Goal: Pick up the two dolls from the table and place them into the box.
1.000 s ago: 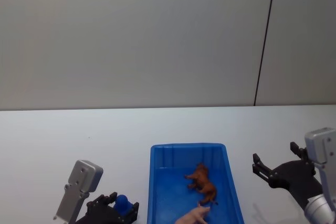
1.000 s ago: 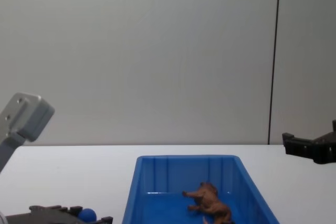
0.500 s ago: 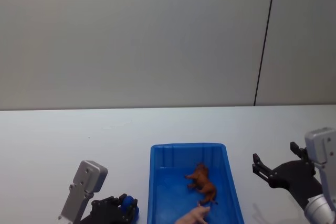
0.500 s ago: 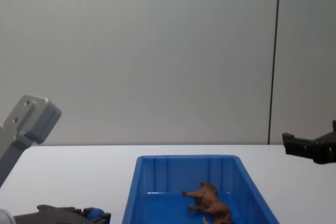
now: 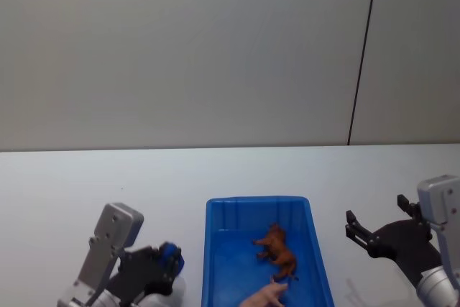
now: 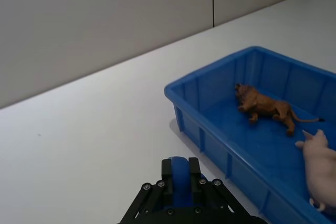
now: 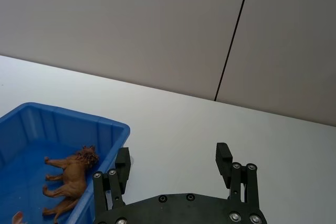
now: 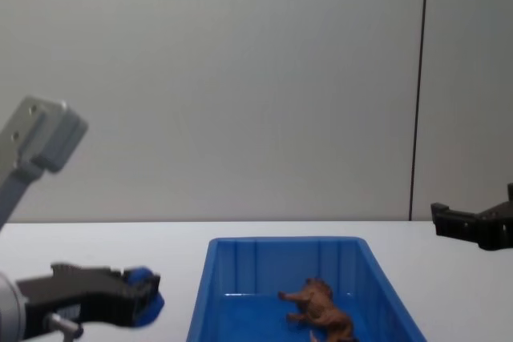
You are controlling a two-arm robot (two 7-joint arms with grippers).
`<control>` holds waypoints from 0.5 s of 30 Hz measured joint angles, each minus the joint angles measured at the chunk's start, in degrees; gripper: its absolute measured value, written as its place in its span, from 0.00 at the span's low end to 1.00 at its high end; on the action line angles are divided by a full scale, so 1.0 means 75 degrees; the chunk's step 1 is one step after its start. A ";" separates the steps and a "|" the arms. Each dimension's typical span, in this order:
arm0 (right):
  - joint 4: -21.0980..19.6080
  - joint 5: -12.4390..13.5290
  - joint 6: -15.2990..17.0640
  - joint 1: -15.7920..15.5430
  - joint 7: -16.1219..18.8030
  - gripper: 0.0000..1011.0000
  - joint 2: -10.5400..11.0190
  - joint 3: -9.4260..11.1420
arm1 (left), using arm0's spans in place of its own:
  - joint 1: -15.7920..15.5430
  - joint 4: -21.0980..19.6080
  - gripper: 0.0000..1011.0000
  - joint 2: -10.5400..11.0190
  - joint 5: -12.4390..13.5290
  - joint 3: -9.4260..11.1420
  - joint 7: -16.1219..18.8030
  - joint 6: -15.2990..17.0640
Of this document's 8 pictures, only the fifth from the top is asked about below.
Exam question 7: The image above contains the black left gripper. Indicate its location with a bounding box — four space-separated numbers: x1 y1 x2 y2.
106 244 183 303

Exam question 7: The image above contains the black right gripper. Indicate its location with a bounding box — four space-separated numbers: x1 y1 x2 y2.
345 194 443 286

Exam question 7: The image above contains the small blue toy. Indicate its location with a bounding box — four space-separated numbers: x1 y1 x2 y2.
159 242 185 275

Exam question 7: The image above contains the blue plastic bin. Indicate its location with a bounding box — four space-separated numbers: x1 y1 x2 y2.
201 196 336 307

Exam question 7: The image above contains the pale pink toy figure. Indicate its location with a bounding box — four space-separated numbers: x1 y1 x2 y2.
239 282 289 307

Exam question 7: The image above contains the brown toy horse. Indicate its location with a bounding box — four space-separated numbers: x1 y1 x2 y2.
251 223 300 283

